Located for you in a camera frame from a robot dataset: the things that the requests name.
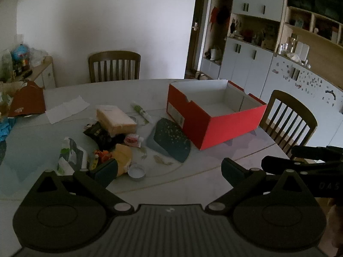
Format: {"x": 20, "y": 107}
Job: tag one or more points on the brown red paper bag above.
{"x": 28, "y": 99}

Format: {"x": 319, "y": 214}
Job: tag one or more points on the red cardboard shoe box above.
{"x": 227, "y": 128}

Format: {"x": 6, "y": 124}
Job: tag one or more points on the clear plastic bag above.
{"x": 37, "y": 56}

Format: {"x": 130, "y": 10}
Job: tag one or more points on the small yellow toy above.
{"x": 94, "y": 162}

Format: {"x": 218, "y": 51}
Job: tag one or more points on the white paper napkin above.
{"x": 65, "y": 109}

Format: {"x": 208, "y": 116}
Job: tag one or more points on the white wooden sideboard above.
{"x": 47, "y": 76}

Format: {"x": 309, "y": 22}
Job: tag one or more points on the small red white packet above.
{"x": 132, "y": 140}

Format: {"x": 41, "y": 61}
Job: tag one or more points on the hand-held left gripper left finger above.
{"x": 105, "y": 171}

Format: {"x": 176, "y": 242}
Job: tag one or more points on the dark wooden door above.
{"x": 199, "y": 32}

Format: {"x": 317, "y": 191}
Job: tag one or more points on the dark green speckled pouch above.
{"x": 170, "y": 139}

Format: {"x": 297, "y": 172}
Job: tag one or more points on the wooden slat-back chair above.
{"x": 292, "y": 115}
{"x": 115, "y": 67}

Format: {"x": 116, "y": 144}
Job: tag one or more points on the blue globe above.
{"x": 20, "y": 51}

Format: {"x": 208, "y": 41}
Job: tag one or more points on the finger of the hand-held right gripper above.
{"x": 276, "y": 163}
{"x": 316, "y": 153}

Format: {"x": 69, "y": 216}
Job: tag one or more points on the grey wall cabinet unit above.
{"x": 246, "y": 59}

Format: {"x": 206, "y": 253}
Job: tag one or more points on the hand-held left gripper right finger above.
{"x": 231, "y": 172}

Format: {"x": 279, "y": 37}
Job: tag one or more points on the beige tissue pack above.
{"x": 116, "y": 117}

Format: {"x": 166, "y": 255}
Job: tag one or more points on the person's right hand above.
{"x": 336, "y": 225}

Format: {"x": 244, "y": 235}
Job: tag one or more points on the small orange toy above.
{"x": 103, "y": 156}

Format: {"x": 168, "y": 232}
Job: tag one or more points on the green white glue tube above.
{"x": 141, "y": 111}

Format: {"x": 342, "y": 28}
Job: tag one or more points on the dark bottles on sideboard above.
{"x": 22, "y": 67}

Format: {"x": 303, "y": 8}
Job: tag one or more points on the yellow packaged bun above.
{"x": 123, "y": 156}

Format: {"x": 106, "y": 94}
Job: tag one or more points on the black snack packet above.
{"x": 97, "y": 135}

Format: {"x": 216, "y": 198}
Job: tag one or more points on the blue cloth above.
{"x": 5, "y": 128}

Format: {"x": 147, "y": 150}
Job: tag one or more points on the green white wipes pack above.
{"x": 71, "y": 155}

